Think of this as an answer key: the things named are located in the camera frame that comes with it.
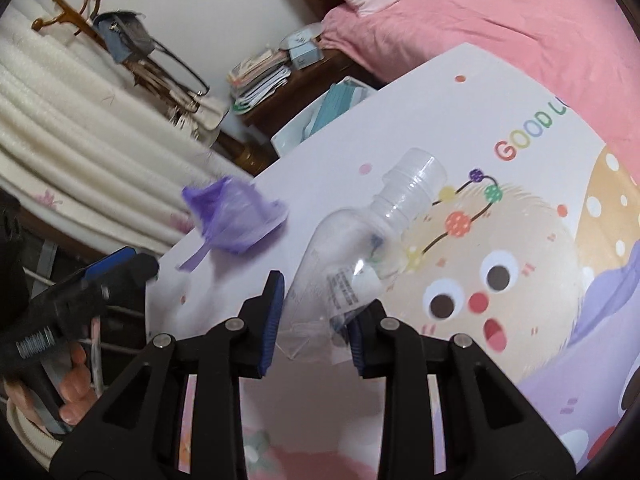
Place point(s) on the wooden nightstand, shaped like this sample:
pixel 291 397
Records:
pixel 310 85

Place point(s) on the person's left hand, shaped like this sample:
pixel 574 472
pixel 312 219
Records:
pixel 77 385

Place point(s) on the grey-blue handbag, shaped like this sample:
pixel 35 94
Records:
pixel 125 35

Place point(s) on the cream curtain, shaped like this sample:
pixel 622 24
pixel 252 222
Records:
pixel 75 150

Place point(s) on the metal rack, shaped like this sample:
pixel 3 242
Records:
pixel 95 350

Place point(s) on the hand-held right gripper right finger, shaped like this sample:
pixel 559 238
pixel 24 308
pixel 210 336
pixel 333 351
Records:
pixel 356 345

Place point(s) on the printed cartoon tablecloth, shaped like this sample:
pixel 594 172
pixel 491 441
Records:
pixel 500 210

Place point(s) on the white handbag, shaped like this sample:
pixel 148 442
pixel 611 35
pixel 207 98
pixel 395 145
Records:
pixel 205 112

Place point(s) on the stack of books and papers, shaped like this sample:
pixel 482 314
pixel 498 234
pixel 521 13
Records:
pixel 260 80

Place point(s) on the clear plastic bottle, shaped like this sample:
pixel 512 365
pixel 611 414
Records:
pixel 350 240

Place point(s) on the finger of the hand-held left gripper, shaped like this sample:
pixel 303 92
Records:
pixel 125 272
pixel 107 262

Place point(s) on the pink blanket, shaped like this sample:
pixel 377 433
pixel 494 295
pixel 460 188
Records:
pixel 475 35

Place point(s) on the light blue box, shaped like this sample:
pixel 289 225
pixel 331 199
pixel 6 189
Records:
pixel 300 49

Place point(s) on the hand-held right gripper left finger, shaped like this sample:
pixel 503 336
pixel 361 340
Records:
pixel 272 330

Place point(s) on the wooden coat rack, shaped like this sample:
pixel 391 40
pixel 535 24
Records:
pixel 65 10

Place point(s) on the purple plastic bag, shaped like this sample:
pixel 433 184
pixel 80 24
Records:
pixel 235 215

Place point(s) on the white box of face masks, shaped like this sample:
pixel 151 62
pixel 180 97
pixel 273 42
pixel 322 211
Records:
pixel 300 132

